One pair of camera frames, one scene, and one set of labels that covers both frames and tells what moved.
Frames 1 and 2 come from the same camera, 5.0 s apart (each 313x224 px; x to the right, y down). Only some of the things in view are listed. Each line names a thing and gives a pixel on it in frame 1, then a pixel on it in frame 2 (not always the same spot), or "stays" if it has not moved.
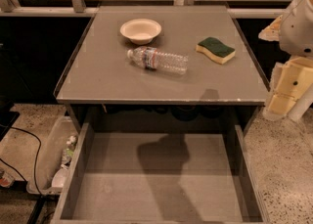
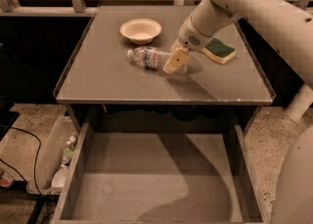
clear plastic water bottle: x=155 y=59 stays
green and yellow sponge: x=220 y=52 stays
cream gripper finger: x=272 y=32 → x=177 y=60
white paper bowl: x=141 y=31 stays
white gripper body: x=297 y=32 → x=190 y=37
